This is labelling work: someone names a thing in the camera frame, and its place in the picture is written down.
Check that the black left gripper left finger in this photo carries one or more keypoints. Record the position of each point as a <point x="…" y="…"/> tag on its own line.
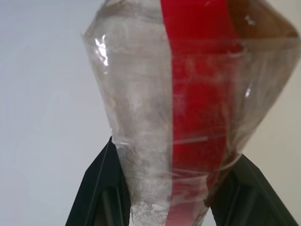
<point x="98" y="188"/>

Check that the clear bottle with red tape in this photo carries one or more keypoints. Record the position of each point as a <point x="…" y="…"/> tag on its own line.
<point x="188" y="94"/>

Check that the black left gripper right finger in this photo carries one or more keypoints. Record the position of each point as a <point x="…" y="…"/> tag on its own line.
<point x="254" y="195"/>

